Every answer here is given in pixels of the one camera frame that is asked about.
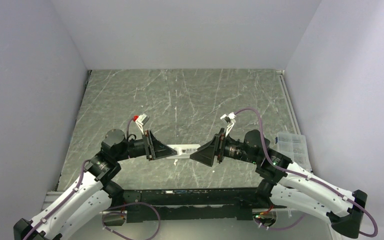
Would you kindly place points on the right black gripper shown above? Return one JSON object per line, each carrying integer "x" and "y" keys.
{"x": 206, "y": 153}

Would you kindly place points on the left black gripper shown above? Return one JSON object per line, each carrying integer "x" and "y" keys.
{"x": 156, "y": 149}

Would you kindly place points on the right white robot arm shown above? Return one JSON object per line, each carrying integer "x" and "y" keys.
{"x": 286, "y": 183}

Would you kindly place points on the white remote control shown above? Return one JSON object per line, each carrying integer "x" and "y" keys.
{"x": 183, "y": 150}

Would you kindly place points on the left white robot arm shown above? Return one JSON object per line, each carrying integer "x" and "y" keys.
{"x": 93, "y": 191}

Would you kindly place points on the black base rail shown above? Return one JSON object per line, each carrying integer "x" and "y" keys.
{"x": 241, "y": 203}

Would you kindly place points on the clear plastic organizer box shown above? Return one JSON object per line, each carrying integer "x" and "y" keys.
{"x": 295, "y": 147}

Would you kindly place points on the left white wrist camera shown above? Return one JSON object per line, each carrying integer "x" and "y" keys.
{"x": 140, "y": 121}

